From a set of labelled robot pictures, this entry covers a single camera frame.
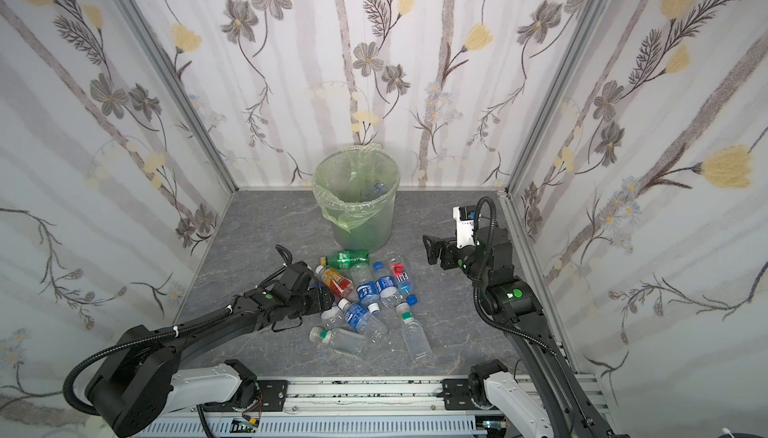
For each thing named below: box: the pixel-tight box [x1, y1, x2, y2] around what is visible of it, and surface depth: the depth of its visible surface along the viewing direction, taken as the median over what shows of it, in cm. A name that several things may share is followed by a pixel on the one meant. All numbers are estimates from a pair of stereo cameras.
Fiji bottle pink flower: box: [390, 255, 418, 306], surface depth 92 cm
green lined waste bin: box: [313, 145, 401, 253], surface depth 97 cm
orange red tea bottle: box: [315, 265, 354, 298], surface depth 90 cm
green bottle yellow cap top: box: [320, 250, 370, 269], surface depth 97 cm
